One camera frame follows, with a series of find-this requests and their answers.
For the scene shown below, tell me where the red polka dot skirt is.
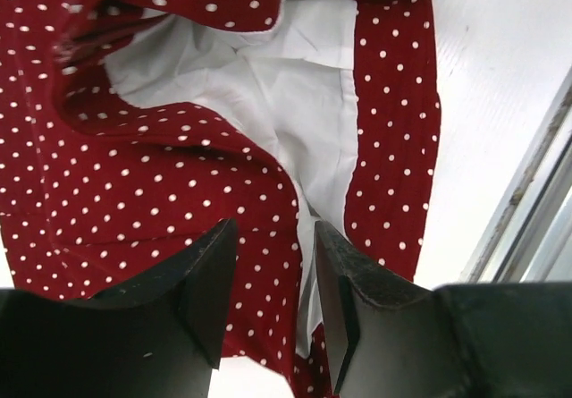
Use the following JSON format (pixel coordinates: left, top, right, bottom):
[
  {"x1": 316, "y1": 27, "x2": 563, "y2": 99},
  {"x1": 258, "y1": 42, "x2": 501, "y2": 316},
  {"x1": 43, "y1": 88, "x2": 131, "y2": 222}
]
[{"x1": 1, "y1": 0, "x2": 441, "y2": 397}]

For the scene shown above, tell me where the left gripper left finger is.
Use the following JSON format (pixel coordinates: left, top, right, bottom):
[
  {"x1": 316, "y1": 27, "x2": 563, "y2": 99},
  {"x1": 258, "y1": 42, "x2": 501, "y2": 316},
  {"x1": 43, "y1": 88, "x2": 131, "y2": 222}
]
[{"x1": 1, "y1": 219, "x2": 237, "y2": 398}]

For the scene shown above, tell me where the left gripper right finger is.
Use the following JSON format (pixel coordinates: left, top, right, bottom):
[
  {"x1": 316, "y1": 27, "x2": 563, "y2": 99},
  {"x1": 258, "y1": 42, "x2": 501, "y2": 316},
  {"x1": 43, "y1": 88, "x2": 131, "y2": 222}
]
[{"x1": 315, "y1": 222, "x2": 571, "y2": 397}]

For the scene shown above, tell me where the aluminium rail frame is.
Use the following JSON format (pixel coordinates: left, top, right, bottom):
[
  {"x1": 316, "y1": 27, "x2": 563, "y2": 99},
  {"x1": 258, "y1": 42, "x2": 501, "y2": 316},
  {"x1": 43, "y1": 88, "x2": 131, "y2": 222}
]
[{"x1": 460, "y1": 73, "x2": 571, "y2": 283}]

